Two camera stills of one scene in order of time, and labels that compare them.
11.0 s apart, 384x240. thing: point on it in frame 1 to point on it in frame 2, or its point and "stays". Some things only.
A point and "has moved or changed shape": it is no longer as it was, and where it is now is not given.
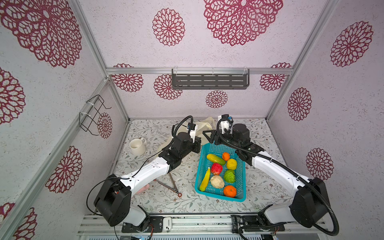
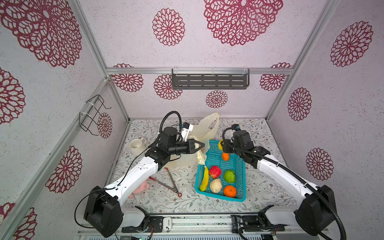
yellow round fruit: x=231 y=164 to x=220 y=145
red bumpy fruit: x=216 y=169 has moved or changed shape
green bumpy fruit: x=229 y=176 stays
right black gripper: x=217 y=134 to x=226 y=144
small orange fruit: x=226 y=156 stays
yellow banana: x=206 y=180 stays
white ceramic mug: x=138 y=146 stays
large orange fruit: x=230 y=191 stays
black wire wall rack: x=87 y=121 stays
